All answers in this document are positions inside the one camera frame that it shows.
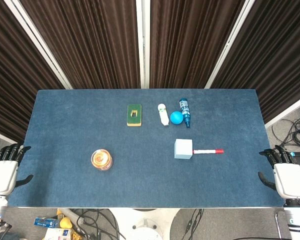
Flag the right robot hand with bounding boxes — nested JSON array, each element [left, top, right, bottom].
[[257, 146, 300, 200]]

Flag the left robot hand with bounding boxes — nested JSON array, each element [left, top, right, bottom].
[[0, 143, 34, 197]]

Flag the red and white marker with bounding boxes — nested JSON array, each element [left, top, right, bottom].
[[192, 148, 225, 155]]

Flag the light blue cube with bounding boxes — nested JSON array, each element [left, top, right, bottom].
[[174, 138, 194, 160]]

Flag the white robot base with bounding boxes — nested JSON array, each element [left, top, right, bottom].
[[114, 207, 181, 240]]

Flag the small blue cardboard box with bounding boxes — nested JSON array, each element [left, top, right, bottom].
[[34, 216, 60, 229]]

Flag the yellow plastic object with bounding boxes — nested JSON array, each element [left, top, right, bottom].
[[56, 209, 74, 229]]

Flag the white printed box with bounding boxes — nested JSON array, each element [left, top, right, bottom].
[[43, 226, 75, 240]]

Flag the clear jar of rubber bands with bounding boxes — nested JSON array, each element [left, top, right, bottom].
[[90, 148, 113, 172]]

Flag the brown curtain panel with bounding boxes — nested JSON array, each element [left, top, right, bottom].
[[149, 0, 246, 89], [209, 0, 300, 124], [0, 0, 66, 143], [19, 0, 141, 90]]

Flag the blue bottle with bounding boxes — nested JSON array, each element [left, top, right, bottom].
[[178, 97, 192, 129]]

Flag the blue ball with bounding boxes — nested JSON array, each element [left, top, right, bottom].
[[170, 110, 185, 126]]

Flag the small white bottle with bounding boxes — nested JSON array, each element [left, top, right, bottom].
[[157, 103, 170, 128]]

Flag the blue felt table mat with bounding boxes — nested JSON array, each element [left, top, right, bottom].
[[8, 88, 286, 209]]

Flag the green and yellow sponge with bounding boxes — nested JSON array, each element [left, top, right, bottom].
[[126, 103, 143, 127]]

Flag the white partition frame post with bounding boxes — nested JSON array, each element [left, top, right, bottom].
[[204, 0, 256, 89], [0, 128, 18, 145], [135, 0, 151, 90], [264, 96, 300, 129], [3, 0, 73, 90]]

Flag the black coiled cables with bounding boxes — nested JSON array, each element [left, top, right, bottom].
[[271, 101, 300, 153]]

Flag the black cable bundle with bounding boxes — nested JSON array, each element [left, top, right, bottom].
[[71, 208, 127, 240]]

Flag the black cable with connector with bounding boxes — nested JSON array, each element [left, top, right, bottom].
[[181, 208, 205, 240]]

